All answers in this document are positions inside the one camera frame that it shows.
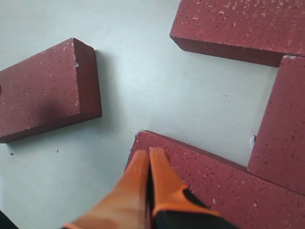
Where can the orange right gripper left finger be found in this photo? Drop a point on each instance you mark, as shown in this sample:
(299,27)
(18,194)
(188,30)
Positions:
(125,206)

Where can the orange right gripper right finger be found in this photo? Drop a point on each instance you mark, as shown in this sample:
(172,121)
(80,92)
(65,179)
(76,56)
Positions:
(172,209)

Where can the red brick moved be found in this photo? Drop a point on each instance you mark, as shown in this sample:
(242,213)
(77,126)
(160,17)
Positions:
(55,88)

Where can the red brick front row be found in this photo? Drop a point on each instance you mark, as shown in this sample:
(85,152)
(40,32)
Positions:
(245,200)

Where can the red brick second row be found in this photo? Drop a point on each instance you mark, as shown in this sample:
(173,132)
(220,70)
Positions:
(278,154)

